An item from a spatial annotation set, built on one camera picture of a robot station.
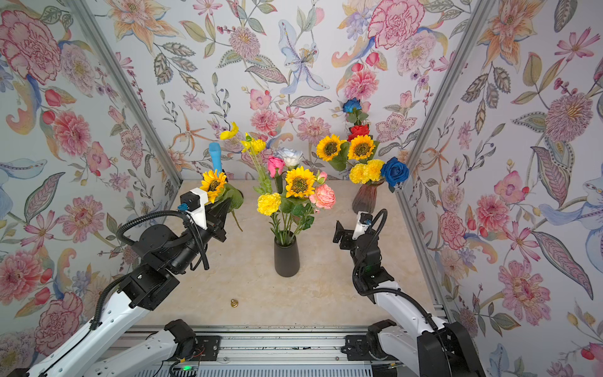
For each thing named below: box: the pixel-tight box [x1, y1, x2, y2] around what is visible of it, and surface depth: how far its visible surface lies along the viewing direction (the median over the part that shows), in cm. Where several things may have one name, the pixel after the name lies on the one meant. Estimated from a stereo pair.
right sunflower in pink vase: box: [347, 135, 376, 161], surface depth 75 cm
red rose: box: [347, 124, 370, 143], surface depth 86 cm
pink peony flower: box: [309, 183, 337, 210], surface depth 61 cm
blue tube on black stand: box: [208, 142, 223, 174], surface depth 96 cm
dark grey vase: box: [274, 232, 300, 278], surface depth 91 cm
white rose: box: [277, 147, 304, 168], surface depth 66 cm
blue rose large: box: [380, 156, 410, 194], surface depth 65 cm
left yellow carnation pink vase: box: [348, 163, 370, 185], surface depth 81 cm
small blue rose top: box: [342, 97, 362, 114], surface depth 90 cm
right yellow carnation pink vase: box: [366, 159, 385, 182], surface depth 76 cm
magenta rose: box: [266, 155, 286, 179], surface depth 64 cm
